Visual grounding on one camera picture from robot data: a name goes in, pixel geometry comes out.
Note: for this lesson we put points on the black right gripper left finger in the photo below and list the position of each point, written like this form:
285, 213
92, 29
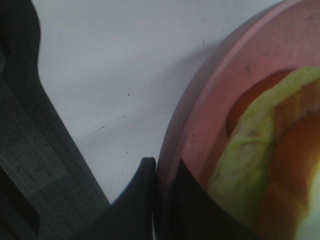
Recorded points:
130, 215

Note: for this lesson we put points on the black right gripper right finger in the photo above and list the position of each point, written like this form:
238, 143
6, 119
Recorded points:
195, 216

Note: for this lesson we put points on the sandwich with toast bread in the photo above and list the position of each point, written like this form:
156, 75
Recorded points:
268, 175

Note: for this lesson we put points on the pink round plate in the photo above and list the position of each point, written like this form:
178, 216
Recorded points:
283, 37

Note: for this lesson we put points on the white microwave oven body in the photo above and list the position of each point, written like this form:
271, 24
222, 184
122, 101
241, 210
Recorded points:
36, 150

